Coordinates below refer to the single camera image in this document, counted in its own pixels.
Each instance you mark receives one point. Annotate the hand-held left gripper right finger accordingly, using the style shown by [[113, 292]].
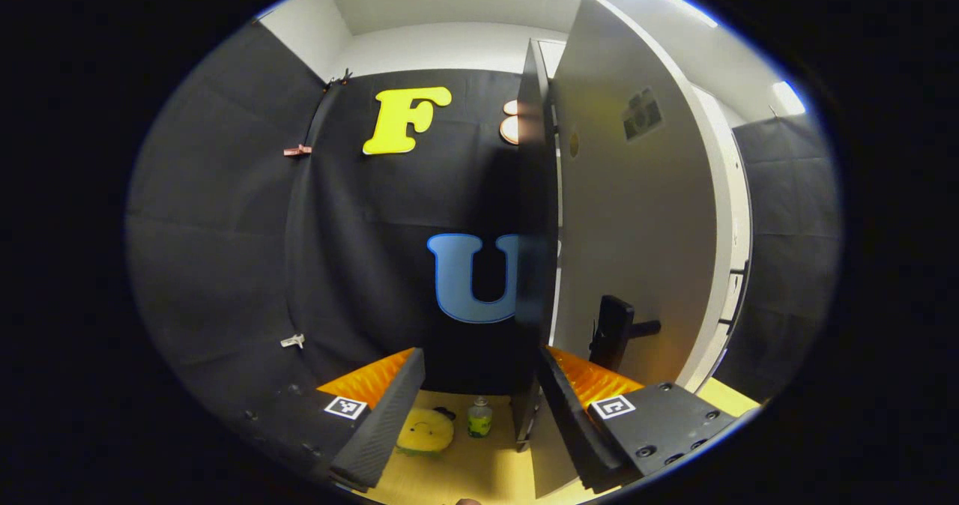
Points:
[[569, 422]]

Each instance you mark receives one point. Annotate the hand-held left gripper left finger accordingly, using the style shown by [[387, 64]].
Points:
[[389, 419]]

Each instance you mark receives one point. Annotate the white shoe cabinet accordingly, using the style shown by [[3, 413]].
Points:
[[536, 228]]

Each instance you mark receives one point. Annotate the white cabinet door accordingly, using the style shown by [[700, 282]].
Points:
[[629, 220], [733, 213]]

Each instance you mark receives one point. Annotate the yellow plush toy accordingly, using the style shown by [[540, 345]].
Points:
[[425, 431]]

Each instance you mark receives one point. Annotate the green drink bottle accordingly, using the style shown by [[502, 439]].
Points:
[[479, 419]]

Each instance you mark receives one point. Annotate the silver clip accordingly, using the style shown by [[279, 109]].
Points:
[[293, 340]]

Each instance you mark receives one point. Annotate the black backdrop cloth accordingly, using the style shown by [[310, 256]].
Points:
[[225, 228]]

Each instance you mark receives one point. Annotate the copper clip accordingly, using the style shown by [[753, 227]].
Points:
[[297, 150]]

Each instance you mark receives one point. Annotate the ceiling light panel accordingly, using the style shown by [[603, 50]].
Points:
[[789, 98]]

